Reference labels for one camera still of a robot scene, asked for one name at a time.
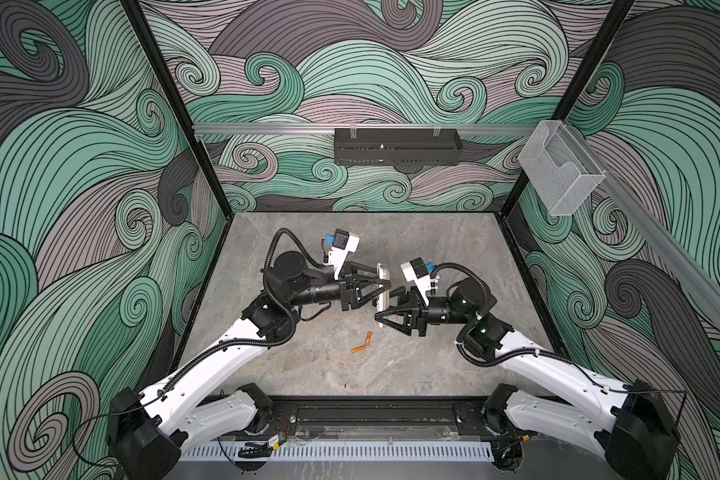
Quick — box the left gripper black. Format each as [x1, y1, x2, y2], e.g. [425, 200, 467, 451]
[285, 261, 387, 314]

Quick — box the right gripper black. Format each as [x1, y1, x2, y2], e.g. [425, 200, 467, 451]
[377, 285, 478, 340]

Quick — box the white remote control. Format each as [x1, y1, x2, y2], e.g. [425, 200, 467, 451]
[377, 263, 391, 298]

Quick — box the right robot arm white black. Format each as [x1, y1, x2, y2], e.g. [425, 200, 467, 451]
[374, 258, 681, 479]

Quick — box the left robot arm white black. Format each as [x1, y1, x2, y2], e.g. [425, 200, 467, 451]
[106, 228, 391, 479]

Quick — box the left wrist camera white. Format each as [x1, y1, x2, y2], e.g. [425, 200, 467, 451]
[322, 229, 359, 280]

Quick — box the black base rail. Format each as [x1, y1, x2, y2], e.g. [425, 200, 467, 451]
[215, 395, 577, 442]

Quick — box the black wall tray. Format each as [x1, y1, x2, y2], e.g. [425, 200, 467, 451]
[333, 129, 464, 169]

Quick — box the clear plastic wall bin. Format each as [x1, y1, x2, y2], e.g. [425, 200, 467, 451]
[518, 120, 605, 217]

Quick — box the aluminium rail back wall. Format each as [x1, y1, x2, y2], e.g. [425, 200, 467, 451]
[192, 122, 536, 137]

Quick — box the aluminium rail wall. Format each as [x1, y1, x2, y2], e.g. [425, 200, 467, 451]
[568, 126, 720, 331]
[192, 122, 536, 137]

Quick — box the white slotted cable duct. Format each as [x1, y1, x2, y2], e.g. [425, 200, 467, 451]
[181, 441, 494, 463]

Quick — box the aluminium rail right wall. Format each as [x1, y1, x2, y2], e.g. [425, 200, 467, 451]
[568, 126, 720, 331]

